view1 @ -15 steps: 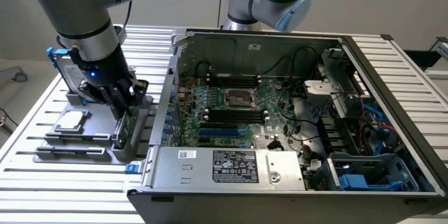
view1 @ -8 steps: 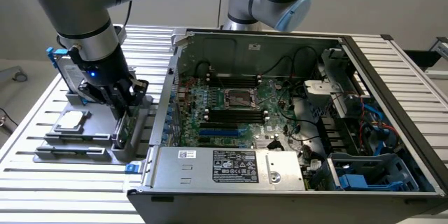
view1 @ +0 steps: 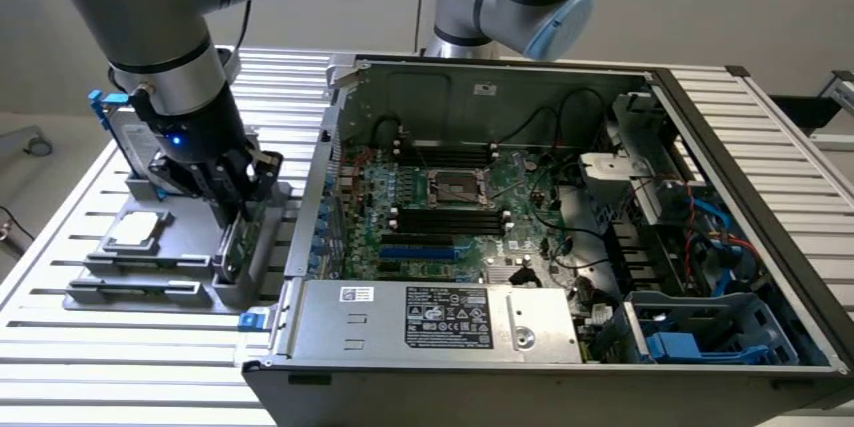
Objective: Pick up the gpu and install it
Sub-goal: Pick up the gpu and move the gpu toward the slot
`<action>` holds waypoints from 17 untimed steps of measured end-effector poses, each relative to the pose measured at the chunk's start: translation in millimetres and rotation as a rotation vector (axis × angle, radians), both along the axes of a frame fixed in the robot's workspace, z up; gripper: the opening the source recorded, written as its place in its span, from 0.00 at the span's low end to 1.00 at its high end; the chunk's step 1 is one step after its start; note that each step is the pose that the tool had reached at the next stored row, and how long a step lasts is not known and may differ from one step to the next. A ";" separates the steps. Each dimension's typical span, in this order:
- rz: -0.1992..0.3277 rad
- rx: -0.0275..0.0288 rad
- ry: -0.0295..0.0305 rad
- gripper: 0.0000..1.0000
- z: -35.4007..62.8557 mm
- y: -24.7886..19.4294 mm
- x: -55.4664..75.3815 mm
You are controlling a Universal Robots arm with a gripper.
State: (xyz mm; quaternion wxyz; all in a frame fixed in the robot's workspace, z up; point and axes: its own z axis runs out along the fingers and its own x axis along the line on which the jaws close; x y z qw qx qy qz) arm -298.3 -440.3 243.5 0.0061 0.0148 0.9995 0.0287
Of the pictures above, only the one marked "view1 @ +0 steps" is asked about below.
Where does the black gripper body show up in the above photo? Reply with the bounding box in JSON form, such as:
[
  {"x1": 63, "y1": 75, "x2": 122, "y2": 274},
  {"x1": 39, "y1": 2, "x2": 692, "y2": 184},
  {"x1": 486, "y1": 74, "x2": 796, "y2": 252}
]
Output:
[{"x1": 130, "y1": 90, "x2": 262, "y2": 171}]

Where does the green graphics card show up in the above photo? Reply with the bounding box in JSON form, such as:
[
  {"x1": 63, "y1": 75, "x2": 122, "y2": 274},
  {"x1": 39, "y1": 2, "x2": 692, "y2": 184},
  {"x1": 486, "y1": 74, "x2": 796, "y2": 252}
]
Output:
[{"x1": 214, "y1": 204, "x2": 270, "y2": 284}]

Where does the disk with blue carrier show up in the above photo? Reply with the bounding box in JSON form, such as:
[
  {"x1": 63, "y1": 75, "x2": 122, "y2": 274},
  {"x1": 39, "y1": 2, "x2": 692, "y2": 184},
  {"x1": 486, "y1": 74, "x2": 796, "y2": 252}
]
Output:
[{"x1": 88, "y1": 89, "x2": 177, "y2": 199}]

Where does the grey parts rack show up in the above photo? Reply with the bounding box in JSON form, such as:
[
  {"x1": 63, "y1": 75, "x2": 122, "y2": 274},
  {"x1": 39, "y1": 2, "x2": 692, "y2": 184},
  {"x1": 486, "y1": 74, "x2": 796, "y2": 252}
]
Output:
[{"x1": 62, "y1": 166, "x2": 297, "y2": 314}]

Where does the silver CPU chip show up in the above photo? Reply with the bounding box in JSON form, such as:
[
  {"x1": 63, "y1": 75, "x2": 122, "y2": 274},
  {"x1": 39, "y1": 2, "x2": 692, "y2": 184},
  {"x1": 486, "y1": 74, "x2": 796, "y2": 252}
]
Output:
[{"x1": 109, "y1": 211, "x2": 166, "y2": 249}]

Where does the grey caster wheel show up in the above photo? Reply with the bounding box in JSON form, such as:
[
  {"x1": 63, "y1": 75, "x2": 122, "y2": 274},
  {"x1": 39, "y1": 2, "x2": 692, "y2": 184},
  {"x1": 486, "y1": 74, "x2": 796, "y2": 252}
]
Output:
[{"x1": 22, "y1": 128, "x2": 55, "y2": 157}]

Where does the black expansion slot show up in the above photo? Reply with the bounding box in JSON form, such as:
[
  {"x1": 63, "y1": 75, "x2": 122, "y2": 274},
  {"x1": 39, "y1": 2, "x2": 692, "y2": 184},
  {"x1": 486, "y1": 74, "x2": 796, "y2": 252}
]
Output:
[{"x1": 379, "y1": 234, "x2": 473, "y2": 249}]

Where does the black RAM slot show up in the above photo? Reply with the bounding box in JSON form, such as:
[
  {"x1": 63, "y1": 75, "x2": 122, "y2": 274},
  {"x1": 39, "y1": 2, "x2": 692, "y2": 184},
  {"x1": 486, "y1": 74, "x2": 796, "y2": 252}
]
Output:
[
  {"x1": 397, "y1": 140, "x2": 499, "y2": 148},
  {"x1": 397, "y1": 146, "x2": 499, "y2": 154},
  {"x1": 393, "y1": 206, "x2": 513, "y2": 215},
  {"x1": 397, "y1": 152, "x2": 499, "y2": 160},
  {"x1": 393, "y1": 220, "x2": 513, "y2": 229},
  {"x1": 393, "y1": 213, "x2": 513, "y2": 222},
  {"x1": 397, "y1": 158, "x2": 499, "y2": 167},
  {"x1": 393, "y1": 227, "x2": 513, "y2": 237}
]

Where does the blue expansion slot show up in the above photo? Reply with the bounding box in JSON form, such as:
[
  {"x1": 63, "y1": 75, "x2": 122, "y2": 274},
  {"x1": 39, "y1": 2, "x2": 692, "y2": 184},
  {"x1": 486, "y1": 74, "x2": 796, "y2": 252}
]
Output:
[{"x1": 379, "y1": 245, "x2": 473, "y2": 260}]

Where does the metal CPU socket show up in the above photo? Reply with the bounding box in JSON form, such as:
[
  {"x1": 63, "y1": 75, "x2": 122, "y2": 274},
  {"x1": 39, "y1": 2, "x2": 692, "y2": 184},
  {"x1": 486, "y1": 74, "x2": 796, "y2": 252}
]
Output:
[{"x1": 425, "y1": 166, "x2": 501, "y2": 212}]

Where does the silver power supply unit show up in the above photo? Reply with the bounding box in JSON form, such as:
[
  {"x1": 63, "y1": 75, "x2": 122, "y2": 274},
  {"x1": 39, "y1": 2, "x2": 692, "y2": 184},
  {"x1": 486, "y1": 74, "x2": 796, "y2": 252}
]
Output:
[{"x1": 283, "y1": 278, "x2": 588, "y2": 366}]

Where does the silver chipset heatsink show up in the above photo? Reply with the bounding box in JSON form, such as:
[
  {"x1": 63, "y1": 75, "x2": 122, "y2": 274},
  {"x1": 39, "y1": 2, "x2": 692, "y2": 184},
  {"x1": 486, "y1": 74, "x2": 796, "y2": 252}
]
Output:
[{"x1": 485, "y1": 265, "x2": 537, "y2": 287}]

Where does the green motherboard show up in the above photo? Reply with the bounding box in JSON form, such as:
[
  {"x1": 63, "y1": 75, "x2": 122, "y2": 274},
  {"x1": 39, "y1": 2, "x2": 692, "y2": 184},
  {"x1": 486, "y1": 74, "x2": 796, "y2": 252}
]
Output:
[{"x1": 318, "y1": 142, "x2": 593, "y2": 294}]

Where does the grey metal drive cage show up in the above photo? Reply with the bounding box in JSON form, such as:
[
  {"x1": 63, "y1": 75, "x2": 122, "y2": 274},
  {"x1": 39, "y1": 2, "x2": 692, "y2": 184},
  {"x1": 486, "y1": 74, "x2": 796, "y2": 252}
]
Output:
[{"x1": 576, "y1": 148, "x2": 677, "y2": 229}]

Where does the black open PC case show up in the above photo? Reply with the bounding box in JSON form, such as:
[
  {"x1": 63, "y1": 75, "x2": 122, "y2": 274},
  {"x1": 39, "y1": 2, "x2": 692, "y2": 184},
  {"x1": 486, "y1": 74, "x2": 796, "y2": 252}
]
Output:
[{"x1": 239, "y1": 53, "x2": 854, "y2": 427}]

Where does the blue plastic disk bay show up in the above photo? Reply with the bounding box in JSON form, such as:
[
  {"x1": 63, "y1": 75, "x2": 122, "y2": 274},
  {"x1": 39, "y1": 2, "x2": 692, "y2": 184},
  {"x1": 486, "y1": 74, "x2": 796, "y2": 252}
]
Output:
[{"x1": 618, "y1": 288, "x2": 804, "y2": 367}]

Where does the black looped wire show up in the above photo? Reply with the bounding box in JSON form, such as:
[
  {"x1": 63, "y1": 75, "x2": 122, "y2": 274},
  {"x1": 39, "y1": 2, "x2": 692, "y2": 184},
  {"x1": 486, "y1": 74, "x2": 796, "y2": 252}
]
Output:
[
  {"x1": 556, "y1": 88, "x2": 610, "y2": 149},
  {"x1": 371, "y1": 115, "x2": 410, "y2": 149},
  {"x1": 497, "y1": 105, "x2": 561, "y2": 144}
]

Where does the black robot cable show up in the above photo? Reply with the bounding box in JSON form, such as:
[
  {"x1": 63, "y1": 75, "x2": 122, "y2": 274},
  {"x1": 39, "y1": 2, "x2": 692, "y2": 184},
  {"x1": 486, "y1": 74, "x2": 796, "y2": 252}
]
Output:
[{"x1": 234, "y1": 0, "x2": 254, "y2": 51}]

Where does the black floor cable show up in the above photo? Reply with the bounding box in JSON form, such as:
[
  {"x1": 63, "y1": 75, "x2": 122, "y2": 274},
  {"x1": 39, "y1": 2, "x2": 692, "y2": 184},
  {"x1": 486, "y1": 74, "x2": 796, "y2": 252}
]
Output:
[{"x1": 0, "y1": 205, "x2": 36, "y2": 249}]

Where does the black power wire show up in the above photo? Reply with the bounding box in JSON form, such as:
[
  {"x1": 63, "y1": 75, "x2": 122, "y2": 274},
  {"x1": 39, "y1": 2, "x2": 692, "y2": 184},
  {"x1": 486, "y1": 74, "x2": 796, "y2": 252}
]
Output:
[{"x1": 558, "y1": 225, "x2": 637, "y2": 269}]

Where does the blue data wire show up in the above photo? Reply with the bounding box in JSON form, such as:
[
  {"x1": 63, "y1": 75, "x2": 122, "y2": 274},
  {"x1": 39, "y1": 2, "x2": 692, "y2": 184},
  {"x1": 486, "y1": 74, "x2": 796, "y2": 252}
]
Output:
[{"x1": 685, "y1": 190, "x2": 738, "y2": 301}]

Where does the red data wire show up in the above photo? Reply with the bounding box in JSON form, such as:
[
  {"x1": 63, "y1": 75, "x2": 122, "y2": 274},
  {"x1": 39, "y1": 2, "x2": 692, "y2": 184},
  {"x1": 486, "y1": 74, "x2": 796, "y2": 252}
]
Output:
[{"x1": 712, "y1": 230, "x2": 764, "y2": 271}]

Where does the black table bracket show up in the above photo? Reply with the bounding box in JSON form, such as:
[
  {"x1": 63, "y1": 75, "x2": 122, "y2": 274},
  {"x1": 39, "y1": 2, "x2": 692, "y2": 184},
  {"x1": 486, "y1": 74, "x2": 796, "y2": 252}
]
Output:
[{"x1": 766, "y1": 93, "x2": 837, "y2": 137}]

